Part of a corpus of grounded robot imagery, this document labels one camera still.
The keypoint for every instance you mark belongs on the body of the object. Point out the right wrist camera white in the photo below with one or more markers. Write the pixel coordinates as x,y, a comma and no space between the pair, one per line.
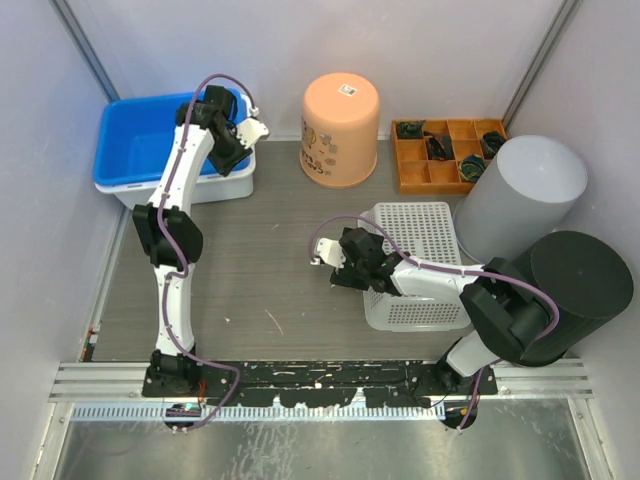
328,252

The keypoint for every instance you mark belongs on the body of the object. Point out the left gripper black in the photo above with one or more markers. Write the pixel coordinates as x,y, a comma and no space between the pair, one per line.
224,164

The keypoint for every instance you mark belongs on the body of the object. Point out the white plastic tub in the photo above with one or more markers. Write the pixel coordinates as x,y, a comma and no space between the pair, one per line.
209,187

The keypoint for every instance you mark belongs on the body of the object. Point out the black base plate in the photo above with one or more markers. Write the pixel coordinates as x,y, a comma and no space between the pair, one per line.
314,384

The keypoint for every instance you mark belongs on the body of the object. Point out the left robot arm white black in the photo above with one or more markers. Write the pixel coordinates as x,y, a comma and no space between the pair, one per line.
206,132

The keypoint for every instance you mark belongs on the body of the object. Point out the blue perforated basket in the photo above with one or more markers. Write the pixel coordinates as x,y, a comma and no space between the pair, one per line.
425,230

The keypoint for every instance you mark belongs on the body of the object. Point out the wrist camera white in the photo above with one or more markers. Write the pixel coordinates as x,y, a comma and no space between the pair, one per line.
328,252
250,131

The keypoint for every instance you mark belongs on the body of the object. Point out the aluminium rail frame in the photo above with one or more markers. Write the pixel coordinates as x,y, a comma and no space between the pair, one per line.
113,391

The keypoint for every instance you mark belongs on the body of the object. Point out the grey plastic bucket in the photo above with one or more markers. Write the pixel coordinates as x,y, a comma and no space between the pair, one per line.
525,192

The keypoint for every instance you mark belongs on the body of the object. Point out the black plastic bucket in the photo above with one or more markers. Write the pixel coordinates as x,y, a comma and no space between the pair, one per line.
587,279

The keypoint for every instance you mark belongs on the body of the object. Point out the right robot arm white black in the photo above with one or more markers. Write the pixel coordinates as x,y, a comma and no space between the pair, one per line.
508,315

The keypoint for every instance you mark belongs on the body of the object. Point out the blue plastic tub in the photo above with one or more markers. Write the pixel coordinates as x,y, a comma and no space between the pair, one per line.
135,139

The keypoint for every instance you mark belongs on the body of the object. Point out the orange wooden compartment tray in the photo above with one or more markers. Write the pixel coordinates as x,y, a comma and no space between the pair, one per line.
443,156

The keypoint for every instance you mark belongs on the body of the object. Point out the orange plastic bucket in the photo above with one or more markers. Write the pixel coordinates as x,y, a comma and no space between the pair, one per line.
340,120

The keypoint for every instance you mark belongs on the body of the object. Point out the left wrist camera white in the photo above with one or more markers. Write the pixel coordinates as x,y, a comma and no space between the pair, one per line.
250,131

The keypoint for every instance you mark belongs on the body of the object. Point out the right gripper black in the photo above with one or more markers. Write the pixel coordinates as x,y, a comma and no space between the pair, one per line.
349,276

